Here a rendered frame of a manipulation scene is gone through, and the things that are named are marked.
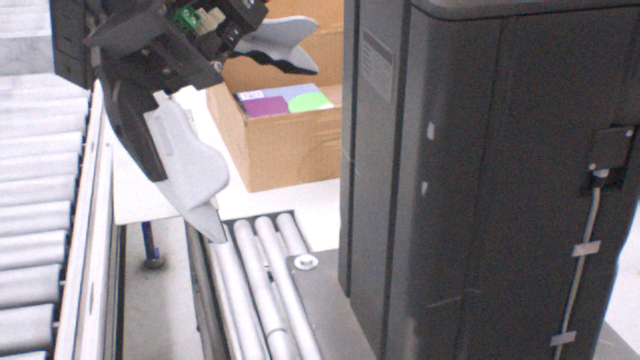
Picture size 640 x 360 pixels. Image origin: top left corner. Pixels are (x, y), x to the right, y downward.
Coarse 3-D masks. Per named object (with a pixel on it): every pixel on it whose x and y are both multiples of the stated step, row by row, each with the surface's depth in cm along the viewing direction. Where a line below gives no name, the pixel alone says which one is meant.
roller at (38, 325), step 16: (48, 304) 63; (0, 320) 61; (16, 320) 61; (32, 320) 61; (48, 320) 62; (0, 336) 60; (16, 336) 61; (32, 336) 61; (48, 336) 61; (0, 352) 61; (16, 352) 61; (48, 352) 62
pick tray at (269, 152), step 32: (320, 32) 104; (224, 64) 101; (256, 64) 103; (320, 64) 106; (224, 96) 84; (224, 128) 89; (256, 128) 77; (288, 128) 78; (320, 128) 79; (256, 160) 79; (288, 160) 80; (320, 160) 82; (256, 192) 81
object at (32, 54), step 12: (24, 36) 115; (36, 36) 115; (48, 36) 116; (0, 48) 115; (12, 48) 115; (24, 48) 116; (36, 48) 116; (48, 48) 117; (0, 60) 116; (12, 60) 116; (24, 60) 117; (36, 60) 117; (48, 60) 118; (0, 72) 117; (12, 72) 117; (24, 72) 118; (36, 72) 118
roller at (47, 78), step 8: (48, 72) 116; (0, 80) 114; (8, 80) 114; (16, 80) 114; (24, 80) 114; (32, 80) 114; (40, 80) 115; (48, 80) 115; (56, 80) 115; (64, 80) 115; (0, 88) 113; (8, 88) 113; (16, 88) 114
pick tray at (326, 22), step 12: (276, 0) 131; (288, 0) 132; (300, 0) 132; (312, 0) 133; (324, 0) 134; (336, 0) 135; (276, 12) 132; (288, 12) 133; (300, 12) 134; (312, 12) 134; (324, 12) 135; (336, 12) 136; (324, 24) 136; (336, 24) 107
